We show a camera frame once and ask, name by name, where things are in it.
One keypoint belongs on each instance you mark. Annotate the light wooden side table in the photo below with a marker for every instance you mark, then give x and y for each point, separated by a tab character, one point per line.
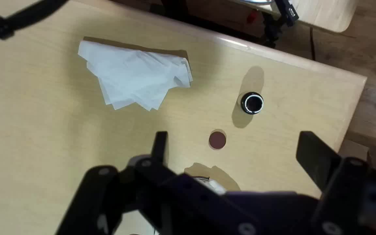
326	14

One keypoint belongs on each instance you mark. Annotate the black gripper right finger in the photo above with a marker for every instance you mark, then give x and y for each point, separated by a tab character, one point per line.
316	155

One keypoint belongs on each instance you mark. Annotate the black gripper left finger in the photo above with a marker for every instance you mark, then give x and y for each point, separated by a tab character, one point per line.
159	146

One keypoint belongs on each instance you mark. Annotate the dark bottle with label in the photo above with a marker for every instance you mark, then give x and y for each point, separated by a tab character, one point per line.
252	104

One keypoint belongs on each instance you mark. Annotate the black orange bar clamp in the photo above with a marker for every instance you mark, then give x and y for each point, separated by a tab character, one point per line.
279	20

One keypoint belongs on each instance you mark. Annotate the white paper towel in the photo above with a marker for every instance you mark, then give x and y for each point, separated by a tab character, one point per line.
130	74

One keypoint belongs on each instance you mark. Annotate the small red bottle cap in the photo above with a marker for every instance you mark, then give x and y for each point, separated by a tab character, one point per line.
216	140

